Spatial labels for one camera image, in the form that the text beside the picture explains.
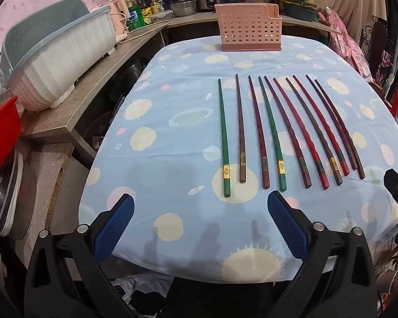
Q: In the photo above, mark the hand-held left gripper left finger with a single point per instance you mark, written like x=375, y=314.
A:
x=114, y=228

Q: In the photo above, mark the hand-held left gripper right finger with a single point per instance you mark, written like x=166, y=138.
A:
x=287, y=227

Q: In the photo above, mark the dark maroon chopstick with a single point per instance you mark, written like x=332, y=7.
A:
x=360, y=172

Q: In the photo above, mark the dark purple chopstick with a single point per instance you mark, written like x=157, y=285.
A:
x=352, y=162

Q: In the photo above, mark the green chopstick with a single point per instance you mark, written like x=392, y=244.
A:
x=281, y=172
x=223, y=139

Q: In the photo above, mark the dark red chopstick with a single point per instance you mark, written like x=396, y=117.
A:
x=264, y=169

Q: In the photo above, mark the dark brown gold-band chopstick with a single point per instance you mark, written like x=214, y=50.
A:
x=334, y=164

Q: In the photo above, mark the pink perforated utensil basket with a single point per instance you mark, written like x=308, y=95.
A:
x=245, y=29

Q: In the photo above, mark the stack of plates and lids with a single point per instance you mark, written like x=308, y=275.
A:
x=10, y=198

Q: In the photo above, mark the blue planet print tablecloth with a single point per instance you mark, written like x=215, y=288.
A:
x=172, y=106

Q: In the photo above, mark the wood grain counter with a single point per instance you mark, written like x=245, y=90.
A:
x=86, y=89

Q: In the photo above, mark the hanging dark clothes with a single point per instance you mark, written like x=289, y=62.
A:
x=394, y=39

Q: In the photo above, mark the red plastic basin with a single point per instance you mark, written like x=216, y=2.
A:
x=0, y=132

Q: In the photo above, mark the pink floral cloth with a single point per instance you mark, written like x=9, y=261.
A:
x=348, y=46

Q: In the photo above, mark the white dish rack grey lid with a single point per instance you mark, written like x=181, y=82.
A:
x=59, y=59

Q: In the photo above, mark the beige curtain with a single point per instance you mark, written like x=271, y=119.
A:
x=351, y=0

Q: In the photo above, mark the teal oval dish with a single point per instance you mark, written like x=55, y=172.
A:
x=298, y=11

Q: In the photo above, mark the green dish soap bottle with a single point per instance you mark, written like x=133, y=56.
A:
x=135, y=18

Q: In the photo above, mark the pink appliance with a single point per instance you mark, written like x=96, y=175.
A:
x=119, y=16

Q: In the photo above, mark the clear plastic food container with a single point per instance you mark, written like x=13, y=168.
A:
x=161, y=16

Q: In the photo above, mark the amber glass bottle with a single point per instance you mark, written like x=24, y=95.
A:
x=156, y=6

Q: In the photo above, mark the steel pot with lid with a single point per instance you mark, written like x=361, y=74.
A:
x=184, y=6

